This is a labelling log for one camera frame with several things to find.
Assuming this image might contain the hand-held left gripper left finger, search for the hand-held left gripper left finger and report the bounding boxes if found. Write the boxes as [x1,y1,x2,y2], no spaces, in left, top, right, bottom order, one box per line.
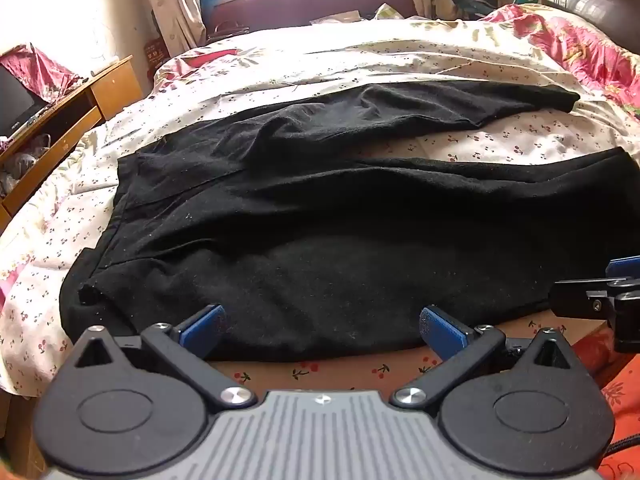
[74,304,258,408]

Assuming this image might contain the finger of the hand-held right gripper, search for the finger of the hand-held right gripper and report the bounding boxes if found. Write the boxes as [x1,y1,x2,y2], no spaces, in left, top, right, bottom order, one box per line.
[606,256,640,277]
[550,276,640,318]

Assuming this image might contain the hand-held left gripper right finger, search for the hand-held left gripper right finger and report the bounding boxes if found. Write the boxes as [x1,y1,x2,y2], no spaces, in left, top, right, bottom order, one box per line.
[391,305,576,408]

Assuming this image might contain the black pants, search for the black pants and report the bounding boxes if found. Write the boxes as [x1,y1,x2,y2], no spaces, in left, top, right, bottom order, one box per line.
[59,81,640,363]

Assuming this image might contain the orange dotted garment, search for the orange dotted garment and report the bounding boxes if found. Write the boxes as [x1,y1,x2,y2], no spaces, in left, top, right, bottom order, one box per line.
[575,325,640,480]

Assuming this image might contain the cherry print bed sheet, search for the cherry print bed sheet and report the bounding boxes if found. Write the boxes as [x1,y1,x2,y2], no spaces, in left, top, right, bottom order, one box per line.
[0,50,640,396]

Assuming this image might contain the pink floral quilt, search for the pink floral quilt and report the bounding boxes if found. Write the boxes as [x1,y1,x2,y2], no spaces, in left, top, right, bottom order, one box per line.
[152,4,640,121]

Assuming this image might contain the wooden cabinet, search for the wooden cabinet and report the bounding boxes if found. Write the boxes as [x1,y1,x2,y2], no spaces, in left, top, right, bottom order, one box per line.
[0,55,143,231]

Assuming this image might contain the red printed card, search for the red printed card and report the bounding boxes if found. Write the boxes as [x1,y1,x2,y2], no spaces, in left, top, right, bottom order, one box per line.
[144,40,168,81]

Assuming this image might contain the black television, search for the black television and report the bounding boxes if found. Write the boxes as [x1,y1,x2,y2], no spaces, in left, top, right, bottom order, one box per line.
[0,65,51,138]

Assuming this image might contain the dark handbag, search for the dark handbag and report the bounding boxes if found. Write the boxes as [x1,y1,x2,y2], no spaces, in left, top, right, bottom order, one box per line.
[207,20,251,41]

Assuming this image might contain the pink patterned cloth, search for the pink patterned cloth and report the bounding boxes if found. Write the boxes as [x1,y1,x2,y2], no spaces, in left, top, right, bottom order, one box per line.
[0,44,81,103]

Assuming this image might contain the maroon window bench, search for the maroon window bench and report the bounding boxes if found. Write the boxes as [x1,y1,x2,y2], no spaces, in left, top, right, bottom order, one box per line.
[205,0,418,41]

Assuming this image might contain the black braided cable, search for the black braided cable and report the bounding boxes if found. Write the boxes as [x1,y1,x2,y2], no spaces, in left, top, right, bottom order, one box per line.
[602,432,640,461]

